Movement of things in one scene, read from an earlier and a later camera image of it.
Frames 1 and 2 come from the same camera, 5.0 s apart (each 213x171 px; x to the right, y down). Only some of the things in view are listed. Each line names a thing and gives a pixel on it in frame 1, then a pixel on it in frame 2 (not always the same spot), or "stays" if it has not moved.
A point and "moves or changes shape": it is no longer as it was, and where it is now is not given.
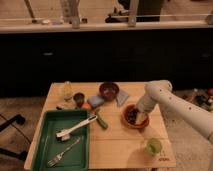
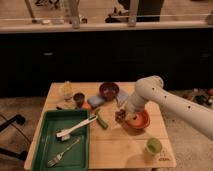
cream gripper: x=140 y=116 -> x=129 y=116
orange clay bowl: x=129 y=114 stays
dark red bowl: x=109 y=90 stays
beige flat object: x=68 y=104 stays
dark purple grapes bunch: x=131 y=114 moves or changes shape
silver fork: x=59 y=156 stays
